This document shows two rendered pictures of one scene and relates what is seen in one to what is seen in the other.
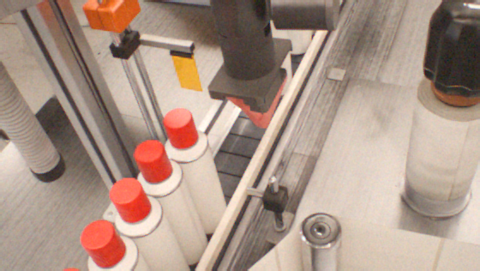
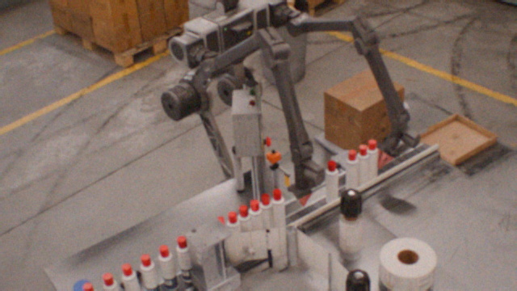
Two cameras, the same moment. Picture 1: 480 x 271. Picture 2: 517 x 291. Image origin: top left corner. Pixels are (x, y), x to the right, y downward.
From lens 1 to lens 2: 2.10 m
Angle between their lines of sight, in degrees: 23
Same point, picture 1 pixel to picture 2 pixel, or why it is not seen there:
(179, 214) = (266, 217)
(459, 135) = (344, 228)
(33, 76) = not seen: hidden behind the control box
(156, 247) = (255, 221)
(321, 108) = not seen: hidden behind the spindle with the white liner
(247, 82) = (297, 190)
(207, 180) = (279, 212)
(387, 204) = (333, 249)
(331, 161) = (328, 230)
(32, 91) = not seen: hidden behind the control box
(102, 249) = (242, 211)
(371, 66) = (378, 210)
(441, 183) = (342, 243)
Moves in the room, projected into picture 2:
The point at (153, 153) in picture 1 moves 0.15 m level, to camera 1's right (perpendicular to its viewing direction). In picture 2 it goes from (266, 197) to (302, 205)
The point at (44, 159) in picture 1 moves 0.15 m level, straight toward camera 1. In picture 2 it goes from (240, 186) to (243, 211)
